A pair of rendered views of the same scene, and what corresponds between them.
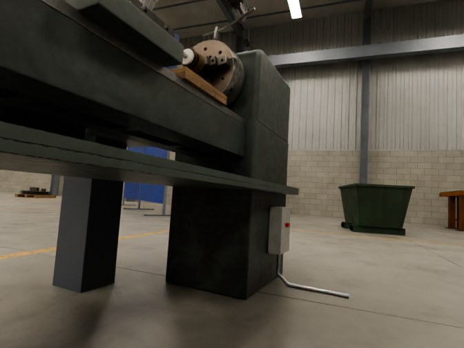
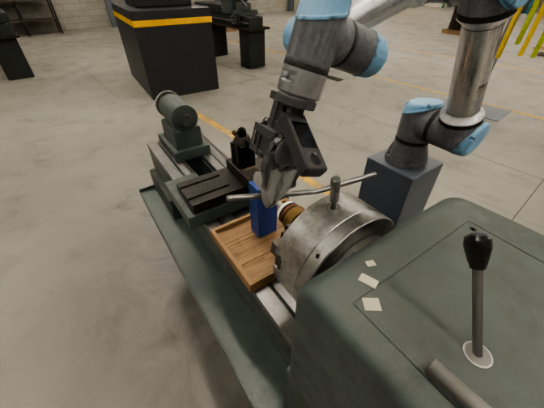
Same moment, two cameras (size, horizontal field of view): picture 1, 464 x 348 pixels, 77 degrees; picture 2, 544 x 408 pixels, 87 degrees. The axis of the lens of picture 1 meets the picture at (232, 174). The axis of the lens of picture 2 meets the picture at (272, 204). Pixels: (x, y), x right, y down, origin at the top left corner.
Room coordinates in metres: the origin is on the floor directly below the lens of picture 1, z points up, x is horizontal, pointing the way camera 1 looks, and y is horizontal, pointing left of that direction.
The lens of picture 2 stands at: (1.53, -0.39, 1.66)
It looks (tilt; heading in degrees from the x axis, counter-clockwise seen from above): 39 degrees down; 119
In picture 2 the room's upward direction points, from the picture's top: straight up
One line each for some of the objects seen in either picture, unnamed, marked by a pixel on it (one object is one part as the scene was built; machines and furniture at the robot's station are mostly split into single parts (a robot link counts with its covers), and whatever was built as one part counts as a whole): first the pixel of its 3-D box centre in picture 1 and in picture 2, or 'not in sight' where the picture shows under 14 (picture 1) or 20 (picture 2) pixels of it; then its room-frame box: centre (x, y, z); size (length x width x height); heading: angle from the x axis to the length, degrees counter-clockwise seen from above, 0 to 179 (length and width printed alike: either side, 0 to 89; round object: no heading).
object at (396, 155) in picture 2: not in sight; (409, 148); (1.50, 0.70, 1.15); 0.15 x 0.15 x 0.10
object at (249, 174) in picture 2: not in sight; (247, 170); (0.92, 0.48, 1.00); 0.20 x 0.10 x 0.05; 153
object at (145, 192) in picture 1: (142, 166); not in sight; (7.84, 2.42, 1.18); 4.12 x 0.80 x 2.35; 31
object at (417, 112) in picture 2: not in sight; (420, 118); (1.51, 0.70, 1.27); 0.13 x 0.12 x 0.14; 153
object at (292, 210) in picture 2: (193, 61); (297, 220); (1.28, 0.21, 1.08); 0.09 x 0.09 x 0.09; 63
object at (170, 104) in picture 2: not in sight; (180, 124); (0.34, 0.68, 1.01); 0.30 x 0.20 x 0.29; 153
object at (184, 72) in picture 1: (170, 92); (271, 238); (1.16, 0.27, 0.88); 0.36 x 0.30 x 0.04; 63
